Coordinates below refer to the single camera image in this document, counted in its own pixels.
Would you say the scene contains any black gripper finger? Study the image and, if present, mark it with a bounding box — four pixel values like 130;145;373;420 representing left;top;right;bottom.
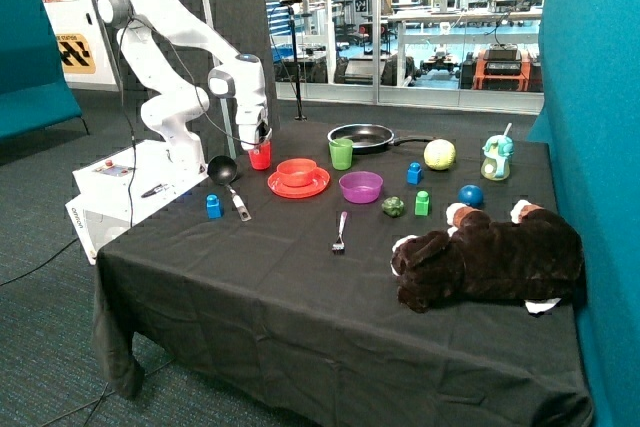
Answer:
261;128;273;144

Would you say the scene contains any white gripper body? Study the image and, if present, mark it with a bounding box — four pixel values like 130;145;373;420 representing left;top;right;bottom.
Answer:
235;103;270;151

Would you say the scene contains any red plastic cup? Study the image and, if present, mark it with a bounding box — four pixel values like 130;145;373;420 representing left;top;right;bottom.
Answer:
248;141;272;171

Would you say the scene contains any red plastic bowl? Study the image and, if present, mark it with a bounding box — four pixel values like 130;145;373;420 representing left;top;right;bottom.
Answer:
276;158;317;188

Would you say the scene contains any red plastic plate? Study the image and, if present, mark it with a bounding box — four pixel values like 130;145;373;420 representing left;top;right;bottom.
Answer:
266;165;332;200

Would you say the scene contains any green plastic cup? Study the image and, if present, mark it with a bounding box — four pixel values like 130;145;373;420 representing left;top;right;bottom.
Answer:
329;138;353;171

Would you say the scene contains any purple plastic bowl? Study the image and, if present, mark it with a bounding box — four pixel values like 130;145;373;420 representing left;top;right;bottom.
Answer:
339;171;384;204

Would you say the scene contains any toddler sippy cup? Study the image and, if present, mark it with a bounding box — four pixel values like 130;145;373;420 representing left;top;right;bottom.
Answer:
481;123;514;181

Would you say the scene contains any black ladle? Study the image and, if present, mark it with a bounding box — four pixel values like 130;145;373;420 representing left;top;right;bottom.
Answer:
207;155;252;222

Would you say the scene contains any blue toy block left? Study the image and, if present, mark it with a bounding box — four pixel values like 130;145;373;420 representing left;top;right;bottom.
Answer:
206;194;224;219

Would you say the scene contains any blue toy block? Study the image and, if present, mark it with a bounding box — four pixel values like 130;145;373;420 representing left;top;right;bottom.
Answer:
206;194;224;219
406;162;423;185

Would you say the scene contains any black frying pan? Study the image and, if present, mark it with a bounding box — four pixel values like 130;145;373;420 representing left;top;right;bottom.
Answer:
327;123;435;155

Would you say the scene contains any black tripod stand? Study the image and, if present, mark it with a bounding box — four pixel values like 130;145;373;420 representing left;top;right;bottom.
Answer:
279;0;307;121

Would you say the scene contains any green toy pepper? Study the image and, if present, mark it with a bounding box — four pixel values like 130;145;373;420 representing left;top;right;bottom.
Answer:
382;196;405;218

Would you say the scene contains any white robot control box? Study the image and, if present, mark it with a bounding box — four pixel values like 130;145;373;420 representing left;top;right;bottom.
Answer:
66;140;207;264

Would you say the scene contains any blue toy block middle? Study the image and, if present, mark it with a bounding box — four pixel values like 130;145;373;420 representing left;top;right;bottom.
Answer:
406;162;423;185

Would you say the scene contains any black tablecloth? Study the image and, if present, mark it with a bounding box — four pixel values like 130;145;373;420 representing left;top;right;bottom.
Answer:
92;133;595;426

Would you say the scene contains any green toy block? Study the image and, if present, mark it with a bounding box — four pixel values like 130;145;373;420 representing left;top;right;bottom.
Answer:
414;190;430;217

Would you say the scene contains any yellow softball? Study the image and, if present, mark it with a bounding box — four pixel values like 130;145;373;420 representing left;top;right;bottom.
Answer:
423;139;456;171

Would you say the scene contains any teal sofa left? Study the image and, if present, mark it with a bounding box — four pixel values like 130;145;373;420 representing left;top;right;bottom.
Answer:
1;0;82;139

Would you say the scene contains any blue ball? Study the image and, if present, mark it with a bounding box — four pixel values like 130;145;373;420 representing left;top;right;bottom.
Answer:
458;184;484;207

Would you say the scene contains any orange mobile robot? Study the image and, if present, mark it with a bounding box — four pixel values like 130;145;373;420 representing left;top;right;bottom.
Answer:
472;44;531;92

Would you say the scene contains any brown plush dog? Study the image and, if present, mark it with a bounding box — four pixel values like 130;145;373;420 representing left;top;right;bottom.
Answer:
390;199;585;313

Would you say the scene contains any teal partition right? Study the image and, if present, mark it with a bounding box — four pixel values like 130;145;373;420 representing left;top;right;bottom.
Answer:
529;0;639;426

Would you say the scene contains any metal fork purple handle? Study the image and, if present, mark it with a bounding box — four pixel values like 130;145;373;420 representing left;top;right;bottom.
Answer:
332;211;348;254

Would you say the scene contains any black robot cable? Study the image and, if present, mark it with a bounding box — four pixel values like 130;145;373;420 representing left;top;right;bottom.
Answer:
115;16;256;228

